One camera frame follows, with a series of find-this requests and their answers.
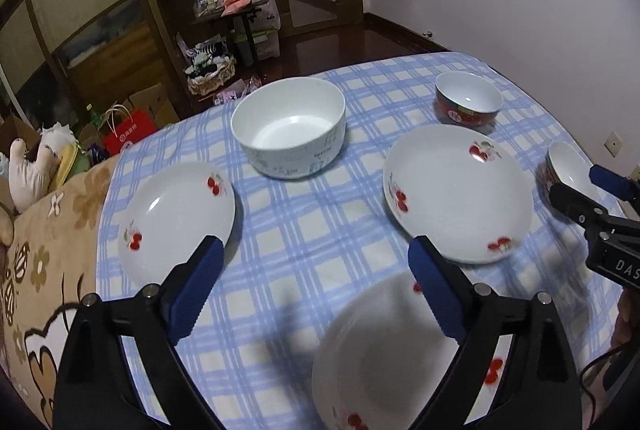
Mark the small white cherry plate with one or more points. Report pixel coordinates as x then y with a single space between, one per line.
170 215

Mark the red patterned bowl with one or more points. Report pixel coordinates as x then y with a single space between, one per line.
467 94
565 164

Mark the pink and white plush toy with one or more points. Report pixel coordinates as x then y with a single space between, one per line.
27 175

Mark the wooden shelf cabinet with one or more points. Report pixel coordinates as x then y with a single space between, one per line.
150 9

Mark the clear plastic storage box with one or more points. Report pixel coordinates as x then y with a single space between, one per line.
267 24

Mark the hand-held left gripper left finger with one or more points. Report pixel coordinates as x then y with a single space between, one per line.
197 290

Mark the white fluffy plush toy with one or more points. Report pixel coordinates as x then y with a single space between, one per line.
55 134

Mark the beige wall socket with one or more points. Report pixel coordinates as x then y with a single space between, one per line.
612 140

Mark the cardboard box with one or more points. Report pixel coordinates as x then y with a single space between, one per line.
150 102

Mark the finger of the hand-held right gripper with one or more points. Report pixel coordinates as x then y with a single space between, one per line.
607 180
570 202

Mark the wicker basket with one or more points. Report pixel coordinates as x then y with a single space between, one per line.
210 79

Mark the red paper shopping bag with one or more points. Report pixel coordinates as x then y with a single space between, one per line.
132 129

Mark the small black table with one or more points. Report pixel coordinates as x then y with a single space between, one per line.
235 17

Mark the large white bowl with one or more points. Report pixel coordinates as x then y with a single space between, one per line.
285 129

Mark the large white cherry plate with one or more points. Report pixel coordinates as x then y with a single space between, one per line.
385 360
457 195

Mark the blue plaid cloth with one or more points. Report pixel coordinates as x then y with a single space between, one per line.
300 220

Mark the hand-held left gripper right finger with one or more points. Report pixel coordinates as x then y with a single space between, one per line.
435 290

